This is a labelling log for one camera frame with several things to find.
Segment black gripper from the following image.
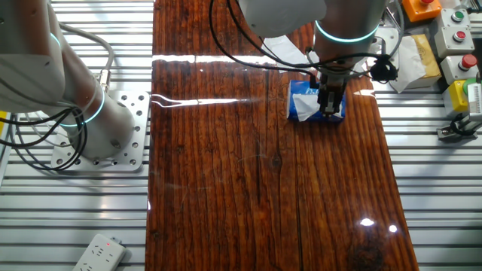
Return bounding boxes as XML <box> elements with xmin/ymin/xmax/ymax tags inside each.
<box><xmin>318</xmin><ymin>74</ymin><xmax>347</xmax><ymax>117</ymax></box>

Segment white paper napkin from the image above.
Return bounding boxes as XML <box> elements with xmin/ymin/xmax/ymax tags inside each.
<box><xmin>292</xmin><ymin>93</ymin><xmax>346</xmax><ymax>122</ymax></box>
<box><xmin>389</xmin><ymin>35</ymin><xmax>429</xmax><ymax>94</ymax></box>

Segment crumpled white napkin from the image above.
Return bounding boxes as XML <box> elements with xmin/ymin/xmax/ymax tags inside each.
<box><xmin>352</xmin><ymin>59</ymin><xmax>374</xmax><ymax>78</ymax></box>

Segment folded flat white napkin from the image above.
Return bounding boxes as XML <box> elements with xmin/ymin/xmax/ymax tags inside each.
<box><xmin>261</xmin><ymin>35</ymin><xmax>310</xmax><ymax>65</ymax></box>

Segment blue tissue pack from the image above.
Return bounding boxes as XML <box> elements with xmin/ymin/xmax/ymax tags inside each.
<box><xmin>286</xmin><ymin>79</ymin><xmax>346</xmax><ymax>123</ymax></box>

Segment yellow tissue pack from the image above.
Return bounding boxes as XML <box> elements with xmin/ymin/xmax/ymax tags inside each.
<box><xmin>408</xmin><ymin>33</ymin><xmax>443</xmax><ymax>90</ymax></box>

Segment glossy wooden board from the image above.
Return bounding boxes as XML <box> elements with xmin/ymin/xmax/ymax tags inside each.
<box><xmin>145</xmin><ymin>0</ymin><xmax>419</xmax><ymax>271</ymax></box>

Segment orange button box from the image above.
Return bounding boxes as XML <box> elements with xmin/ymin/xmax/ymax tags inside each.
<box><xmin>401</xmin><ymin>0</ymin><xmax>444</xmax><ymax>23</ymax></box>

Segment grey box red mushroom button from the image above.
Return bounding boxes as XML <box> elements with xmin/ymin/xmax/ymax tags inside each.
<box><xmin>439</xmin><ymin>53</ymin><xmax>481</xmax><ymax>87</ymax></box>

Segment yellow button box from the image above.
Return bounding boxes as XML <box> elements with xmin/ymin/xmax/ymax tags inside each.
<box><xmin>442</xmin><ymin>77</ymin><xmax>476</xmax><ymax>118</ymax></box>

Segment grey box flat red button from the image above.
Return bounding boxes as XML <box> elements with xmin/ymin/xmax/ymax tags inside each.
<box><xmin>434</xmin><ymin>25</ymin><xmax>476</xmax><ymax>59</ymax></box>

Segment grey box green button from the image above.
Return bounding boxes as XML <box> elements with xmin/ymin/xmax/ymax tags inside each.
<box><xmin>439</xmin><ymin>7</ymin><xmax>472</xmax><ymax>30</ymax></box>

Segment white power strip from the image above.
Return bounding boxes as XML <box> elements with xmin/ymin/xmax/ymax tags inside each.
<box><xmin>71</xmin><ymin>233</ymin><xmax>127</xmax><ymax>271</ymax></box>

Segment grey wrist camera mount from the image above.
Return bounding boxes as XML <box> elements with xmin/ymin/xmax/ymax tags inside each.
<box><xmin>371</xmin><ymin>26</ymin><xmax>397</xmax><ymax>57</ymax></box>

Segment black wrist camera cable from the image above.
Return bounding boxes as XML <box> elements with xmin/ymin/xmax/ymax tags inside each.
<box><xmin>209</xmin><ymin>0</ymin><xmax>406</xmax><ymax>84</ymax></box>

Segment metal camera mount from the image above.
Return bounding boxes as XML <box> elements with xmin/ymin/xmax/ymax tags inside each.
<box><xmin>436</xmin><ymin>112</ymin><xmax>482</xmax><ymax>143</ymax></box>

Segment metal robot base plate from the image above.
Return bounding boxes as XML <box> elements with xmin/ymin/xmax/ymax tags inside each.
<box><xmin>50</xmin><ymin>90</ymin><xmax>151</xmax><ymax>173</ymax></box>

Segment grey cable with metal connector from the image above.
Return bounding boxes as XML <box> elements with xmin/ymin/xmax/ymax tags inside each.
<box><xmin>58</xmin><ymin>22</ymin><xmax>115</xmax><ymax>93</ymax></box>

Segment black base cables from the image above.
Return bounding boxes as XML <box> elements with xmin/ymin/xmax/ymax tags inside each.
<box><xmin>0</xmin><ymin>107</ymin><xmax>88</xmax><ymax>172</ymax></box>

